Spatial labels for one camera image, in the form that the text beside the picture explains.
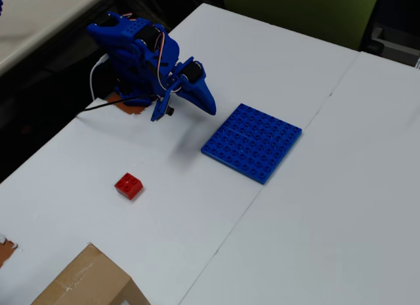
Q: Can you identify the brown cardboard box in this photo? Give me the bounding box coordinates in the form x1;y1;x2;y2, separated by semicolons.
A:
31;243;150;305

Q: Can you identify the white cable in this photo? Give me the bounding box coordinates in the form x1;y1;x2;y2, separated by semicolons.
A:
89;54;109;102

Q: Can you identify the beige side table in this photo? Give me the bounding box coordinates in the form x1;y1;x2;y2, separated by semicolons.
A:
0;0;114;77

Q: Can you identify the blue gripper body with servo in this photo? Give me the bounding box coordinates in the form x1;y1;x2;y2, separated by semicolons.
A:
169;57;207;90

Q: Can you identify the red 2x2 toy block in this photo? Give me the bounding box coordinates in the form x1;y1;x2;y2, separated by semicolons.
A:
114;173;144;201

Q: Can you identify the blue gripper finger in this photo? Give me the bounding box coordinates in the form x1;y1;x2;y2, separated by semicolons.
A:
150;84;183;123
176;76;218;116

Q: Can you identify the black cable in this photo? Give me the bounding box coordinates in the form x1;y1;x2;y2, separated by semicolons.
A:
77;95;155;115

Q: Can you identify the blue 8x8 studded baseplate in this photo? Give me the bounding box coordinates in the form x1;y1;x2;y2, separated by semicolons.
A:
200;103;303;185

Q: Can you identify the black grey equipment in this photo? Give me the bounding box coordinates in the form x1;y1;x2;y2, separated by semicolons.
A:
359;22;420;70

